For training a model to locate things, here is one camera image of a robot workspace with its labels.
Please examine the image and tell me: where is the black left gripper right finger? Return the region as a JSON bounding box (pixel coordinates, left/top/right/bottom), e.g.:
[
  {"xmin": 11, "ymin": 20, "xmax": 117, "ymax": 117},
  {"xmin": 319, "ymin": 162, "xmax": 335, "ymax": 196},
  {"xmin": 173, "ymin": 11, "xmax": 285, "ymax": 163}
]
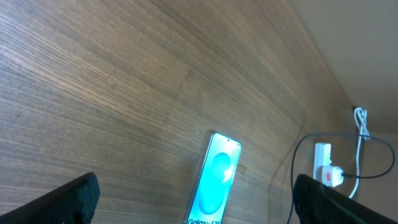
[{"xmin": 292, "ymin": 174, "xmax": 397, "ymax": 224}]

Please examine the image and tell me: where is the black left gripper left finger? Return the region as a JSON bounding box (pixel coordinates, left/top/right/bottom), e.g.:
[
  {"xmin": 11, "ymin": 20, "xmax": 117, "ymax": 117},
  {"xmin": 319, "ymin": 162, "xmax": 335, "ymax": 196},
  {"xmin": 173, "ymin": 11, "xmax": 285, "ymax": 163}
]
[{"xmin": 1, "ymin": 172, "xmax": 100, "ymax": 223}]

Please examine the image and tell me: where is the black USB charging cable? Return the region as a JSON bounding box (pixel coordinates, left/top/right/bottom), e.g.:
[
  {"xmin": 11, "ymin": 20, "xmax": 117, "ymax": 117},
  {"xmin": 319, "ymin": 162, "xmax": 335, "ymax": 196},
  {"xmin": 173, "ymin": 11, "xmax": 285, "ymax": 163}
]
[{"xmin": 285, "ymin": 133, "xmax": 396, "ymax": 224}]

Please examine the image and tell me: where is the white USB charger plug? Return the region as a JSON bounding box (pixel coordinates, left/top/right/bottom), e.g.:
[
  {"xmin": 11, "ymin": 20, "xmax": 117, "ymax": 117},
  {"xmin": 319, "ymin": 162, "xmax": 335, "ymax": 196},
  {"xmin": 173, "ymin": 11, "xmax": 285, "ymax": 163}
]
[{"xmin": 321, "ymin": 166, "xmax": 344, "ymax": 187}]

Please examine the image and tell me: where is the white power strip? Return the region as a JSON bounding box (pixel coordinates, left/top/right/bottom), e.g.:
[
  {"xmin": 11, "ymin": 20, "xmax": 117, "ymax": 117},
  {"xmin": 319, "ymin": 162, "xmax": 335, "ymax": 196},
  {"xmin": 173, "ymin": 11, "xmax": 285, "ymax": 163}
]
[{"xmin": 312, "ymin": 142, "xmax": 331, "ymax": 182}]

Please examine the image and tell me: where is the white power strip cord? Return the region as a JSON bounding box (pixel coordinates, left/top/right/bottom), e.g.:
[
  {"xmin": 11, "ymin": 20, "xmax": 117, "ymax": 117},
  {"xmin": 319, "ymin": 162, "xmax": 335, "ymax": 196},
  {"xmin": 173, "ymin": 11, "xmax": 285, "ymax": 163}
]
[{"xmin": 348, "ymin": 106, "xmax": 371, "ymax": 200}]

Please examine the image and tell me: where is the teal Galaxy smartphone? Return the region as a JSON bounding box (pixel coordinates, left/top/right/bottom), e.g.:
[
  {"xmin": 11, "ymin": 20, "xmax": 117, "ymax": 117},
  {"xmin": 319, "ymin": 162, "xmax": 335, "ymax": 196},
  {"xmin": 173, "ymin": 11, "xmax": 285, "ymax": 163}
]
[{"xmin": 182, "ymin": 131, "xmax": 243, "ymax": 224}]

